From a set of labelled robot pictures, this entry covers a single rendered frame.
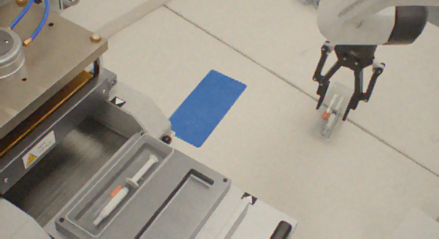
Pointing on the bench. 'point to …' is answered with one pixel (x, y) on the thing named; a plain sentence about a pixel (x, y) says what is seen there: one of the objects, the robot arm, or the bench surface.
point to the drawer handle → (283, 229)
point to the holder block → (161, 201)
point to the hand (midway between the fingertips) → (335, 102)
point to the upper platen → (43, 112)
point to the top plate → (38, 56)
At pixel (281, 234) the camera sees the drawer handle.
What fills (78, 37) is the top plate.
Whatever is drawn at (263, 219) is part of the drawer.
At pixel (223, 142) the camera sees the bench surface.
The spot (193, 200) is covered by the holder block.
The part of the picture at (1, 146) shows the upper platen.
